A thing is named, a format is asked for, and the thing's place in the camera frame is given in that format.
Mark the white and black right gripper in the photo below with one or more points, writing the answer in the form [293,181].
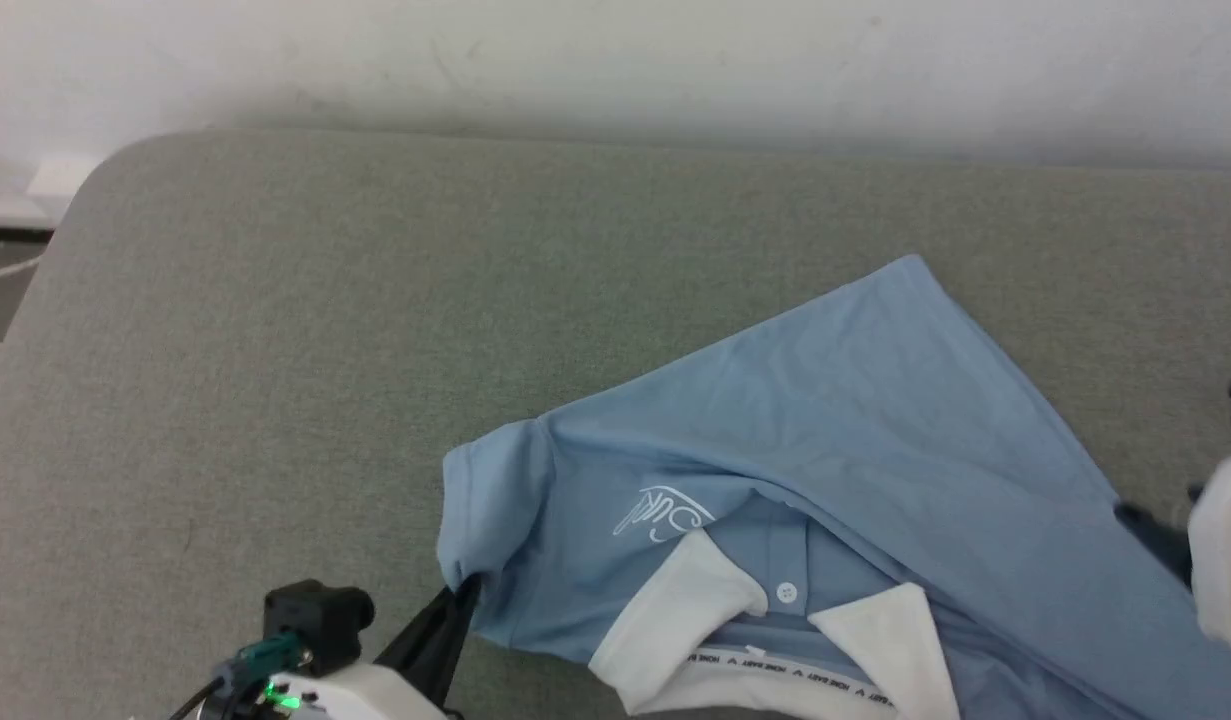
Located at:
[1225,560]

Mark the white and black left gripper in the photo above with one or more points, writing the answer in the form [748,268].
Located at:
[345,695]

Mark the light blue white-collared polo shirt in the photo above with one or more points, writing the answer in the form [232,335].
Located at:
[875,400]

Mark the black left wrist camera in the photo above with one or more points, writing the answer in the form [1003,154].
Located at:
[320,620]

